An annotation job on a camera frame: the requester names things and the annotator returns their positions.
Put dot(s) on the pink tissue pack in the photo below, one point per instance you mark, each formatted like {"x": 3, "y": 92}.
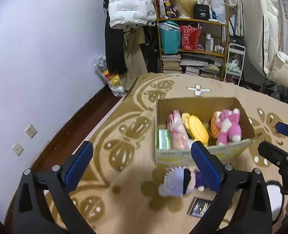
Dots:
{"x": 177, "y": 132}

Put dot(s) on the pink plush bear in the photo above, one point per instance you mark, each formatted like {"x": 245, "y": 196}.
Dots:
{"x": 225, "y": 126}

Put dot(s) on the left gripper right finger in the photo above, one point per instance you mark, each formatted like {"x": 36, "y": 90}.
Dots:
{"x": 253, "y": 211}

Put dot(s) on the upper wall socket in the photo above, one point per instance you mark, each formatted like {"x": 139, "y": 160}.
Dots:
{"x": 31, "y": 131}

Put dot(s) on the stack of books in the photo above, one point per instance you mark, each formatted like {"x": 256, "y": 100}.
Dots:
{"x": 171, "y": 64}

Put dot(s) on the open cardboard box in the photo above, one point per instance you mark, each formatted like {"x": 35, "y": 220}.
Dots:
{"x": 203, "y": 108}

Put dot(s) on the red bag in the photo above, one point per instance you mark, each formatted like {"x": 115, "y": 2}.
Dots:
{"x": 190, "y": 37}

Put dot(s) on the purple haired plush doll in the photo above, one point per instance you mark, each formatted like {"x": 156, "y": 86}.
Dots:
{"x": 180, "y": 181}

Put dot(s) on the cream folded mattress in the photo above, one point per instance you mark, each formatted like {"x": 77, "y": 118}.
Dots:
{"x": 261, "y": 37}

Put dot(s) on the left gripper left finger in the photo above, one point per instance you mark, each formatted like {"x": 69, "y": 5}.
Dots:
{"x": 31, "y": 212}

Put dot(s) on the small dark card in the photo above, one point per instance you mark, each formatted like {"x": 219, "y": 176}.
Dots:
{"x": 198, "y": 207}

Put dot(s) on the lower wall socket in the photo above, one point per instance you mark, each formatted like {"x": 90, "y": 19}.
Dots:
{"x": 17, "y": 149}

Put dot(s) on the plastic bag of toys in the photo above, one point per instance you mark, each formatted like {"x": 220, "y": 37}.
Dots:
{"x": 113, "y": 80}

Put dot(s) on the teal bag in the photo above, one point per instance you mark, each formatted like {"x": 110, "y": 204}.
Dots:
{"x": 170, "y": 37}

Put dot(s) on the wall socket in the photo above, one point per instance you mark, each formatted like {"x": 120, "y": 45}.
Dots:
{"x": 31, "y": 131}
{"x": 17, "y": 149}

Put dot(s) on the green tissue pack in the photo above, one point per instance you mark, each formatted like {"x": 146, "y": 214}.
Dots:
{"x": 163, "y": 142}

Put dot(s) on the yellow plush dog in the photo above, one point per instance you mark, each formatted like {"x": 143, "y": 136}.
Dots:
{"x": 195, "y": 128}

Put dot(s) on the white puffer jacket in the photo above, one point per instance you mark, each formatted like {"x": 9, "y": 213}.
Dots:
{"x": 125, "y": 14}

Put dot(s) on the blonde wig head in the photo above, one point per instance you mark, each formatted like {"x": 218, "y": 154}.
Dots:
{"x": 185, "y": 8}

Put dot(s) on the white rolling cart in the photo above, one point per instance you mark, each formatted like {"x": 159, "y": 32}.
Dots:
{"x": 234, "y": 63}

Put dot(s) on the wooden shelf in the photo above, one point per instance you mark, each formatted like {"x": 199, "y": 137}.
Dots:
{"x": 219, "y": 36}

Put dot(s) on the black box labelled 40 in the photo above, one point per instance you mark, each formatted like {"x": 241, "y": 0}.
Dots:
{"x": 201, "y": 12}

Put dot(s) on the beige patterned carpet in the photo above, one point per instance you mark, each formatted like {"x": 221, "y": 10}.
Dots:
{"x": 118, "y": 192}

